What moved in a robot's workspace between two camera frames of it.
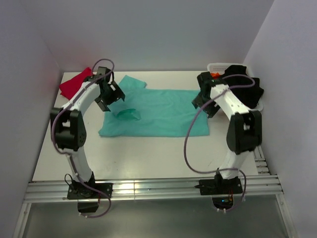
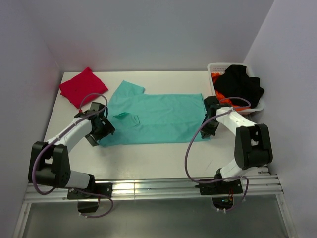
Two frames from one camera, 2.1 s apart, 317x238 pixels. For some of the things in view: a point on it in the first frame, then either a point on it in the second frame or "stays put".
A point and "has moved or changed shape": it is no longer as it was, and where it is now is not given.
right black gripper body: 207,104 → 210,128
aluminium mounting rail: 57,191 stays put
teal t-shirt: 154,113 has moved or changed shape
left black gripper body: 107,97 → 105,129
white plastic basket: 219,68 stays put
